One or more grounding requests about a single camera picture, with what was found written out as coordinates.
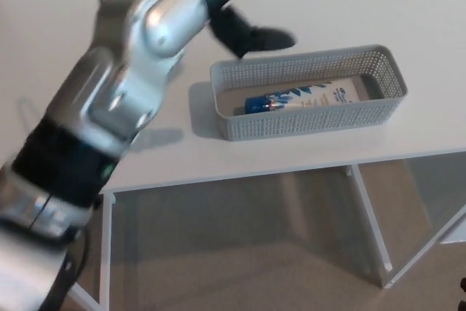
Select white blue shampoo tube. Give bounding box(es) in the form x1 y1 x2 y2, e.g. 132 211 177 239
244 76 362 115

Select small grey perforated container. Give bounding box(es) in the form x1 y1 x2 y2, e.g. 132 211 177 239
209 44 409 142

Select white metal table frame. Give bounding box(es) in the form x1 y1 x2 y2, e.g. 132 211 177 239
68 160 466 307

